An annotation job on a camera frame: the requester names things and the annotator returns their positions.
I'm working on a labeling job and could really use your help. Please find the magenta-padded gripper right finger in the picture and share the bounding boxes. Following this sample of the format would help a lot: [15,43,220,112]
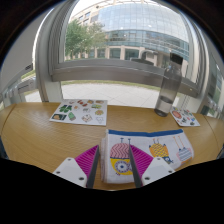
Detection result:
[128,145,176,188]

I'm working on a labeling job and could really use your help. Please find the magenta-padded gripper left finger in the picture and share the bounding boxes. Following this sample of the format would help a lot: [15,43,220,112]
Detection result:
[53,144,101,189]

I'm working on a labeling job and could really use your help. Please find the sticker sheet with red ball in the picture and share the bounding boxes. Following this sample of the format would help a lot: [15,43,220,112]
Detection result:
[169,107,201,128]

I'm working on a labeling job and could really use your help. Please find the sticker sheet with green stickers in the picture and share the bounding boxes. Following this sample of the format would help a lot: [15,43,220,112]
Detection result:
[49,98,108,127]

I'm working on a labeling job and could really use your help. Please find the clear bottle with black cap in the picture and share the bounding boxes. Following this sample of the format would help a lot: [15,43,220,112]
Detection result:
[153,53,184,118]

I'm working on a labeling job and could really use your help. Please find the green tree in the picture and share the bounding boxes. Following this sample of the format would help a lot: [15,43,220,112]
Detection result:
[64,19,108,61]

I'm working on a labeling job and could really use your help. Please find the glass-fronted building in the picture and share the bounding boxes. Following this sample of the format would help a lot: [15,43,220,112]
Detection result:
[68,1,191,63]

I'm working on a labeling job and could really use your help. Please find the grey window frame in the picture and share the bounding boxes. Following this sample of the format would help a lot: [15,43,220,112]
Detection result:
[34,0,208,104]

